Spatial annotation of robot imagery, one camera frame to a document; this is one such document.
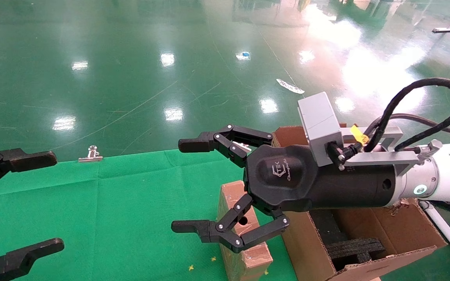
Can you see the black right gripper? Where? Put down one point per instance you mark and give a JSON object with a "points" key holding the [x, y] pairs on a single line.
{"points": [[287, 183]]}

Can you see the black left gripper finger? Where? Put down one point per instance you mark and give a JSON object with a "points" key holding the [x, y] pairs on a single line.
{"points": [[25, 160], [18, 259]]}

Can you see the small brown cardboard box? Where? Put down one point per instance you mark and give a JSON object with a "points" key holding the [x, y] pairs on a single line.
{"points": [[229, 203]]}

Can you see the large open cardboard carton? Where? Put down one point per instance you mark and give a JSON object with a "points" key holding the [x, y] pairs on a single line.
{"points": [[311, 249]]}

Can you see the silver binder clip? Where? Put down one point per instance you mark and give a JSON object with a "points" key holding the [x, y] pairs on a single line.
{"points": [[242, 146], [91, 157]]}

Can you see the green table cloth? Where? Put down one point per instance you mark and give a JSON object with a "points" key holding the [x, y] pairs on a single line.
{"points": [[111, 210]]}

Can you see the white plastic litter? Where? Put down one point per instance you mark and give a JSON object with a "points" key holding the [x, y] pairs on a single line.
{"points": [[290, 86]]}

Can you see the blue white litter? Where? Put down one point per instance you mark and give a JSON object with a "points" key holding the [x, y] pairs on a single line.
{"points": [[243, 55]]}

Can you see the black foam block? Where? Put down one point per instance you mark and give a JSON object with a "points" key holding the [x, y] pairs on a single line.
{"points": [[358, 249]]}

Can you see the white flat bar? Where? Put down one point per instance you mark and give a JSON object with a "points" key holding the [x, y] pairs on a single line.
{"points": [[447, 29]]}

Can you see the gray wrist camera with bracket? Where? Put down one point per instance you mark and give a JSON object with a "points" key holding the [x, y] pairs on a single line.
{"points": [[320, 121]]}

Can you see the white pipe frame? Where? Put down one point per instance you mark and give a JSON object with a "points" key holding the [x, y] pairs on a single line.
{"points": [[443, 228]]}

